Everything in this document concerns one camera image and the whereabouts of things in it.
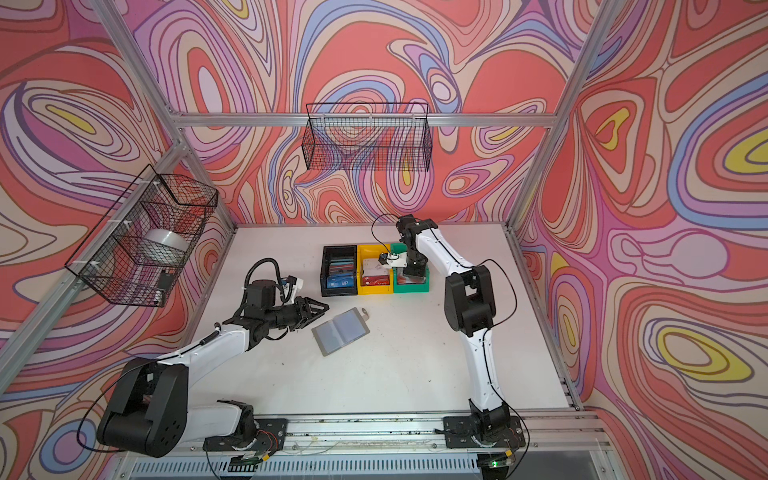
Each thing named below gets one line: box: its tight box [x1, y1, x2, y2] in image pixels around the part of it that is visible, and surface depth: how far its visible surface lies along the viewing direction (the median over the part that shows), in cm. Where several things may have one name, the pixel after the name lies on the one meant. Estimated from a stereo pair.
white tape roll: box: [144, 228, 190, 253], surface depth 75 cm
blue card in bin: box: [326, 276, 355, 289], surface depth 103 cm
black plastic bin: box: [320, 244, 358, 297], surface depth 103 cm
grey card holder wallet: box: [311, 307, 370, 357], surface depth 93 cm
